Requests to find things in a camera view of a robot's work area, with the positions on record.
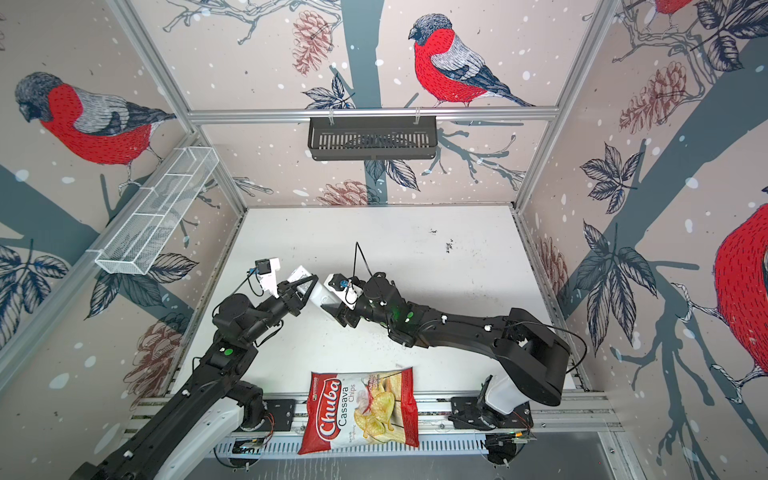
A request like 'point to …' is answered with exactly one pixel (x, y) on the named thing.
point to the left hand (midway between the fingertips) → (313, 280)
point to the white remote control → (319, 294)
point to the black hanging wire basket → (373, 138)
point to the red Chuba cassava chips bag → (353, 410)
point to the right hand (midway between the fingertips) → (329, 296)
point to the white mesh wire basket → (133, 250)
